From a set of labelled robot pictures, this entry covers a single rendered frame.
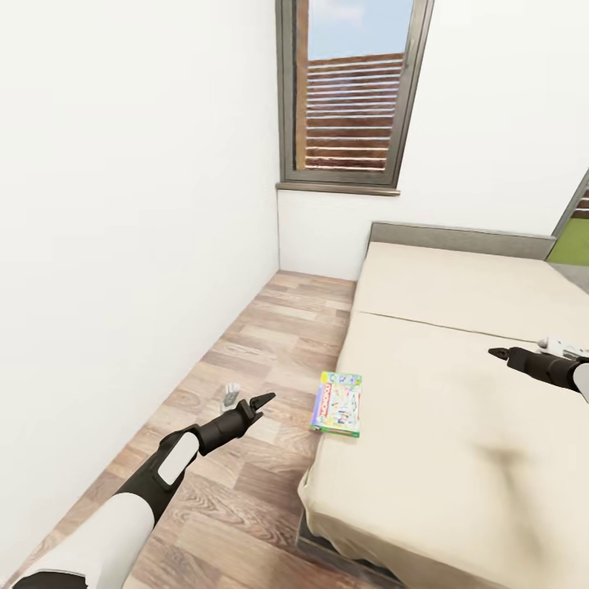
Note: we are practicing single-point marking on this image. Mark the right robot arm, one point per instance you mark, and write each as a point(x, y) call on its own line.
point(557, 362)

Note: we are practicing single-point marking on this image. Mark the board game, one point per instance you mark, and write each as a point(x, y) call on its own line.
point(338, 405)

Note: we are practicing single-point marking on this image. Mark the fixed window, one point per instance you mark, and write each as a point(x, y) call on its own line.
point(348, 72)

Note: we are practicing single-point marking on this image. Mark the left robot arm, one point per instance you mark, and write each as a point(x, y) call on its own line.
point(101, 553)

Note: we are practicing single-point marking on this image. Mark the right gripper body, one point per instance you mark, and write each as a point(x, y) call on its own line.
point(537, 365)

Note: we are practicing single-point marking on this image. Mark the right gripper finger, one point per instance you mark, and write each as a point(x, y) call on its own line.
point(502, 353)

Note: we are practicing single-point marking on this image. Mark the door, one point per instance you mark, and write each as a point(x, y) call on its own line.
point(570, 256)

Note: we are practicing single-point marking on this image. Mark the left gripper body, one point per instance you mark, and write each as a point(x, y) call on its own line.
point(236, 422)

